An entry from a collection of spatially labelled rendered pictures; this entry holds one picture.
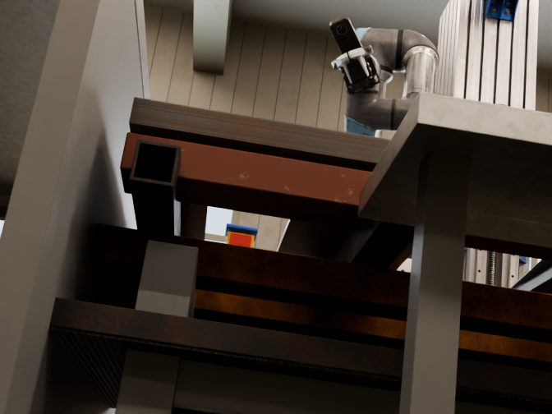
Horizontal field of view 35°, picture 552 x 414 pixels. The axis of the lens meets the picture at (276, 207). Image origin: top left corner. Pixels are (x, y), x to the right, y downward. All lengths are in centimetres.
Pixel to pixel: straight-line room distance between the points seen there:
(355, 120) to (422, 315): 126
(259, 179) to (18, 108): 77
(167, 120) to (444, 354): 46
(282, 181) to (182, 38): 484
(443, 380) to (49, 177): 41
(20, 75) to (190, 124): 57
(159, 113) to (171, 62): 471
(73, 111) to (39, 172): 7
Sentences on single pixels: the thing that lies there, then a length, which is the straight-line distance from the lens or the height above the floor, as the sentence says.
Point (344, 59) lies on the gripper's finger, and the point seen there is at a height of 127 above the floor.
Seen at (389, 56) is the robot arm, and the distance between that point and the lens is 237.
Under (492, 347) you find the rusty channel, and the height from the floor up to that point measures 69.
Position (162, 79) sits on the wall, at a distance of 572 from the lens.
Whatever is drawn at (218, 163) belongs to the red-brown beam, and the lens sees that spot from 104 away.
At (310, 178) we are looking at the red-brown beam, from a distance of 105.
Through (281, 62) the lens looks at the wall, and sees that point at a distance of 581.
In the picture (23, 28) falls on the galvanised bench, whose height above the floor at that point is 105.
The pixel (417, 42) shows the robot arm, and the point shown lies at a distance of 235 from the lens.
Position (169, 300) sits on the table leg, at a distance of 100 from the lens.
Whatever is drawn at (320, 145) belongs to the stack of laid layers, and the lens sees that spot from 107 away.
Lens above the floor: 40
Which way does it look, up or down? 19 degrees up
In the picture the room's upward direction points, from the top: 8 degrees clockwise
